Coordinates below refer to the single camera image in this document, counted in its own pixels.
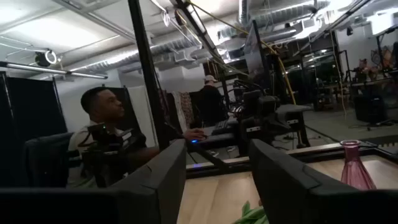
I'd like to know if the black desk equipment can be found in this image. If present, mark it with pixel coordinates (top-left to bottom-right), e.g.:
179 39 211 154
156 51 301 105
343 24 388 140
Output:
233 79 282 147

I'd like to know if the silver ventilation duct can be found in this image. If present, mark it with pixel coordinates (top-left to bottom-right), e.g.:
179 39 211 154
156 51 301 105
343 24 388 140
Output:
217 0 331 43
67 36 205 75

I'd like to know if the ring light camera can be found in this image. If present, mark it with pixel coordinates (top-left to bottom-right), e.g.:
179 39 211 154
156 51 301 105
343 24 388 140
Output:
34 49 58 68

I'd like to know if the black frame upright post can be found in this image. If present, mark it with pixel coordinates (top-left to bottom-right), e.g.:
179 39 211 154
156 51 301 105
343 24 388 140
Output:
127 0 170 151

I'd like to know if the purple glass vase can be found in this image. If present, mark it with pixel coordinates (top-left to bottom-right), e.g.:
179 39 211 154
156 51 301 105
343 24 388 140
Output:
339 139 377 191

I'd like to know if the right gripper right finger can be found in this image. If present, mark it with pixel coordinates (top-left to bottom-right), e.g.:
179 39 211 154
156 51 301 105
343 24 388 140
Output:
248 138 398 224

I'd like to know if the pink tulip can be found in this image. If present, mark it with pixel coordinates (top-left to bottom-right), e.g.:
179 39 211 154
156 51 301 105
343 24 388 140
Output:
233 200 270 224

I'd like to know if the black floor cabinet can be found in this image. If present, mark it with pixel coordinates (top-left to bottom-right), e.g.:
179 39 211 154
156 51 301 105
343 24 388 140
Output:
353 94 389 124

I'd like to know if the black computer monitor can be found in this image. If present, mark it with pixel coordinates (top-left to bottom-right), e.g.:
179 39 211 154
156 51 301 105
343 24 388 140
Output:
243 20 272 91

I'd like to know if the black desk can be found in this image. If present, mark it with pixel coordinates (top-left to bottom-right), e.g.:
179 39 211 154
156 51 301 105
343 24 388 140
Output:
198 104 312 156

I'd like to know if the black table edge frame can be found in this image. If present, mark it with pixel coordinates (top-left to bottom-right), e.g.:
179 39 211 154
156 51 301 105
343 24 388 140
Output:
185 141 398 180

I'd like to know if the yellow hanging cable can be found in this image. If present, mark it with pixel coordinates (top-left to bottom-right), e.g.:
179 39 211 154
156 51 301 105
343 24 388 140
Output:
189 1 297 106

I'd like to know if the black keyboard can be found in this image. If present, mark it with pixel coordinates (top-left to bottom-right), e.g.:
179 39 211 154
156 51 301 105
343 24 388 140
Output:
211 119 233 136

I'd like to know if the black office chair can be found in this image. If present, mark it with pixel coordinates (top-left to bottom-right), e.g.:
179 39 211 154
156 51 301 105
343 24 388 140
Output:
24 132 75 189

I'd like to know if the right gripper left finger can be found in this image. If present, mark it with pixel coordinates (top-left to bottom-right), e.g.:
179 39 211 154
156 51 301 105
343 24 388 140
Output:
0 138 188 224

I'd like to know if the patterned hanging cloth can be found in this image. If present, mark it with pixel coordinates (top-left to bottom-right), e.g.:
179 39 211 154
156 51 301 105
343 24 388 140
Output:
170 90 196 133

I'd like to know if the black partition panel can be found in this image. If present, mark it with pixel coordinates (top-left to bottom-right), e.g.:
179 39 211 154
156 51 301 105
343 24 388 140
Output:
0 72 68 189

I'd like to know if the person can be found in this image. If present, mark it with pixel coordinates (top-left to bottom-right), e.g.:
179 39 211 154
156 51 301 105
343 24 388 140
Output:
196 74 230 128
67 86 208 189

